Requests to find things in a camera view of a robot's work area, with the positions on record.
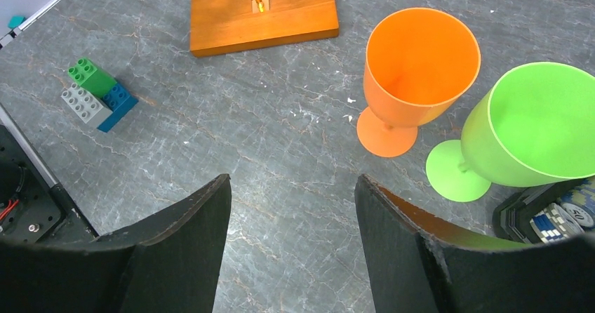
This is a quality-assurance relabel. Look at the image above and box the grey toy brick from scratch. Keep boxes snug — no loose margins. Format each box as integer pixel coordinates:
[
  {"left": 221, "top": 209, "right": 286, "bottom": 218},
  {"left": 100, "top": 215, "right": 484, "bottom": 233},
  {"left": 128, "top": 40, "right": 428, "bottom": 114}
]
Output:
[{"left": 60, "top": 84, "right": 112, "bottom": 128}]

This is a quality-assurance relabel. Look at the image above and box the blue toy brick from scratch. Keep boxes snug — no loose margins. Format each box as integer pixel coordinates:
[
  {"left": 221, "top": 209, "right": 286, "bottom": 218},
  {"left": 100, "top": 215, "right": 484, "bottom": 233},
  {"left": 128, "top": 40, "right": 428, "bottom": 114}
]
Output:
[{"left": 97, "top": 83, "right": 138, "bottom": 133}]

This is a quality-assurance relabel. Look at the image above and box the teal clip on rail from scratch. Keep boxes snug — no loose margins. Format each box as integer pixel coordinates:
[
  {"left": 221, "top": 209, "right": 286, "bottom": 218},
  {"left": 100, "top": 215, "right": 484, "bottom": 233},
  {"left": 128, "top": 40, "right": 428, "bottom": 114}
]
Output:
[{"left": 7, "top": 15, "right": 27, "bottom": 29}]

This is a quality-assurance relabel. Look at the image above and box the green toy brick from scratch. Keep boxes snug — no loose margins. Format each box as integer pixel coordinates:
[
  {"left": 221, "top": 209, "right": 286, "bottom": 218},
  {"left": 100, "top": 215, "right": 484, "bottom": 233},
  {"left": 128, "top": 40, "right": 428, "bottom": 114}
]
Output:
[{"left": 67, "top": 58, "right": 116, "bottom": 98}]

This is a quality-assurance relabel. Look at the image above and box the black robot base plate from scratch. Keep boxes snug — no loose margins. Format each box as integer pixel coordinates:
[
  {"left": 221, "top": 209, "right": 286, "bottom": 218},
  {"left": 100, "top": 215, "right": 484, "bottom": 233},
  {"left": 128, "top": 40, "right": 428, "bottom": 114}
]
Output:
[{"left": 1, "top": 125, "right": 98, "bottom": 244}]

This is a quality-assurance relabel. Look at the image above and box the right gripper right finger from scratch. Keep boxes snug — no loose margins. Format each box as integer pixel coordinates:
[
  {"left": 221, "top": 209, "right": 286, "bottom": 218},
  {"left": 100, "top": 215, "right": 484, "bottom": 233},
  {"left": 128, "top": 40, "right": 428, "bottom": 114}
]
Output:
[{"left": 354, "top": 175, "right": 594, "bottom": 312}]

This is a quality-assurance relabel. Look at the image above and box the orange plastic wine glass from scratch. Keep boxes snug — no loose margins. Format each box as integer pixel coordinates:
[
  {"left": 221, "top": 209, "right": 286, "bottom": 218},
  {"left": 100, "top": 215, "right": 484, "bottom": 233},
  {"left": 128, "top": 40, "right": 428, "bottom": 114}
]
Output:
[{"left": 356, "top": 7, "right": 481, "bottom": 158}]

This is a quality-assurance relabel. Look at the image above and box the black poker chip case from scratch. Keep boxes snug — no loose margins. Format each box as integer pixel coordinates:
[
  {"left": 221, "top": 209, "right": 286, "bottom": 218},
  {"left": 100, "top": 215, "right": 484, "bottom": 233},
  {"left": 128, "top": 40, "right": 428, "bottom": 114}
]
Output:
[{"left": 493, "top": 177, "right": 594, "bottom": 244}]

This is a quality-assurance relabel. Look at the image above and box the green plastic wine glass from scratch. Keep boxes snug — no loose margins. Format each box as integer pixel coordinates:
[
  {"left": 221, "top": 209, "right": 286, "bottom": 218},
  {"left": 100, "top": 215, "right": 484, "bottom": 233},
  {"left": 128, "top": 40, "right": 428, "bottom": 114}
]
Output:
[{"left": 426, "top": 62, "right": 594, "bottom": 202}]

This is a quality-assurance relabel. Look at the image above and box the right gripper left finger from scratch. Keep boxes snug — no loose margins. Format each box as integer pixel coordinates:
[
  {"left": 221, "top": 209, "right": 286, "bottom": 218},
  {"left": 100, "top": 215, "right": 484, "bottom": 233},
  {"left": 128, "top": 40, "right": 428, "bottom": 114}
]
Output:
[{"left": 1, "top": 174, "right": 232, "bottom": 312}]

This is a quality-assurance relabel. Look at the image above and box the wooden rack base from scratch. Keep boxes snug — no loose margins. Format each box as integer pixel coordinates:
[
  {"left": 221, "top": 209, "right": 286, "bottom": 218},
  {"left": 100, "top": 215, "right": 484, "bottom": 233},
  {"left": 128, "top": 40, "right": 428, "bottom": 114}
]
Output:
[{"left": 189, "top": 0, "right": 340, "bottom": 57}]

